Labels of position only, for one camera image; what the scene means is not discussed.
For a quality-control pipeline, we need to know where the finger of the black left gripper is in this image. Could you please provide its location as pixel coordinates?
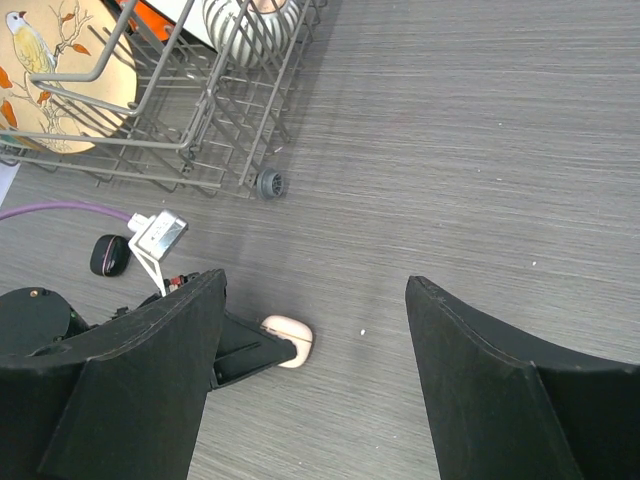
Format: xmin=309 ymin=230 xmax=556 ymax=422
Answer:
xmin=210 ymin=311 xmax=296 ymax=390

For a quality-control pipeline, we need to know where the orange mug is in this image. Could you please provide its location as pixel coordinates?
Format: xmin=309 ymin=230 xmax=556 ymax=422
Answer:
xmin=128 ymin=1 xmax=174 ymax=42

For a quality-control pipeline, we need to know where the white square plate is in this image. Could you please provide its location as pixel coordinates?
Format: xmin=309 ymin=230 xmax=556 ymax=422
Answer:
xmin=184 ymin=0 xmax=214 ymax=48

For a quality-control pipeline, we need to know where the striped black white cup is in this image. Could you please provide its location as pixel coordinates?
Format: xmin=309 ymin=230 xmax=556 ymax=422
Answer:
xmin=202 ymin=1 xmax=302 ymax=69

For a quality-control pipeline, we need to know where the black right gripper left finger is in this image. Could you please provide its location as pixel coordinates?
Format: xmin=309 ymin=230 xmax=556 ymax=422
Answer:
xmin=1 ymin=270 xmax=226 ymax=479

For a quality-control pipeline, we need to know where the beige speckled round plate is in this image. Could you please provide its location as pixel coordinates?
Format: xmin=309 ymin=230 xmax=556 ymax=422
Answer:
xmin=1 ymin=1 xmax=138 ymax=154

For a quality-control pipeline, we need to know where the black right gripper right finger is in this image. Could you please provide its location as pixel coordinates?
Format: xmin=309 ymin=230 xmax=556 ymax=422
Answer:
xmin=405 ymin=276 xmax=639 ymax=479

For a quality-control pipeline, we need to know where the beige earbud charging case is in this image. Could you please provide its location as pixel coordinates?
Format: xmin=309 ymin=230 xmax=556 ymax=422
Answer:
xmin=261 ymin=315 xmax=314 ymax=369

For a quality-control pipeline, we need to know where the black earbud charging case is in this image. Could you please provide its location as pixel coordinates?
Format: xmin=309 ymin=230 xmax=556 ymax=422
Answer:
xmin=89 ymin=234 xmax=131 ymax=277

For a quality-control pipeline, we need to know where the grey wire dish rack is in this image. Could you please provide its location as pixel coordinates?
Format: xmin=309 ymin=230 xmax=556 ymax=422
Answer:
xmin=1 ymin=1 xmax=325 ymax=199

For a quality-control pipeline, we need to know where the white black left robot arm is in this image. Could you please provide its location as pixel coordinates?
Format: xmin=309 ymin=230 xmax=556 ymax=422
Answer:
xmin=1 ymin=287 xmax=313 ymax=392

